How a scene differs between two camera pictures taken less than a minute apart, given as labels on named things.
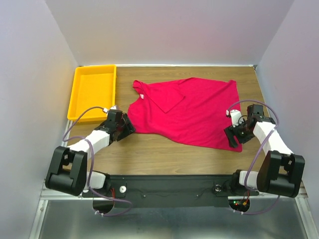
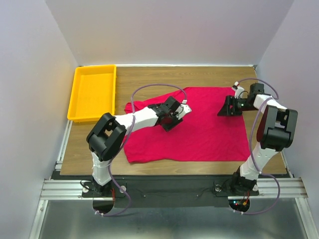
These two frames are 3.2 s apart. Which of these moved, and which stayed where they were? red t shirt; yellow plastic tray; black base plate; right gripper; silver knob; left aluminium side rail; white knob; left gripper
Moved: red t shirt; left gripper; right gripper
Stayed: left aluminium side rail; yellow plastic tray; black base plate; silver knob; white knob
